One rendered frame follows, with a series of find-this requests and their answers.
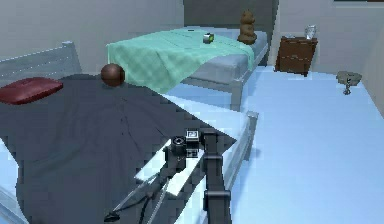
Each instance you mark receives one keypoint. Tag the clear glass vase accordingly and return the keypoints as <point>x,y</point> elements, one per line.
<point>310,32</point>

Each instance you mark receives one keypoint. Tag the dark grey blanket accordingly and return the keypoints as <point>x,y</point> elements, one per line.
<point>83,140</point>

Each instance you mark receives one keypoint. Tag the silver laptop computer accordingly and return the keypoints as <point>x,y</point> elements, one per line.
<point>150,168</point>

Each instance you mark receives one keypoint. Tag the white frame bed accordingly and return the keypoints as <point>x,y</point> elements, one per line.
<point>213,116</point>

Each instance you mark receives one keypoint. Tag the dark red pillow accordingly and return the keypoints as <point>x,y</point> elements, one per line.
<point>28,89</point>

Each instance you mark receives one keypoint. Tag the grey frame bed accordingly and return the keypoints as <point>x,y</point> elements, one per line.
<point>226,65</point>

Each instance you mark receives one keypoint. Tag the small dark flat phone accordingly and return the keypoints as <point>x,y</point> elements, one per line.
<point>190,30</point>

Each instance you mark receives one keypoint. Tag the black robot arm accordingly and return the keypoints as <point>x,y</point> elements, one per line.
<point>216,173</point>

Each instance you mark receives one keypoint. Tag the light green blanket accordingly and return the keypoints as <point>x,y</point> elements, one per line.
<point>160,56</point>

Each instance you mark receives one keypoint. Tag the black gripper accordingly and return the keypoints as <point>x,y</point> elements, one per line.
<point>178,150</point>

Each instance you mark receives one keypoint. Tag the brown teddy bear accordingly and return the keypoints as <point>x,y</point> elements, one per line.
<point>247,28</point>

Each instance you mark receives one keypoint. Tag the brown chest of drawers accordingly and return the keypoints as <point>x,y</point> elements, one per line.
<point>295,55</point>

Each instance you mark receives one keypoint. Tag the brown ball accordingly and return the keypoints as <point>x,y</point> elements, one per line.
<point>112,74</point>

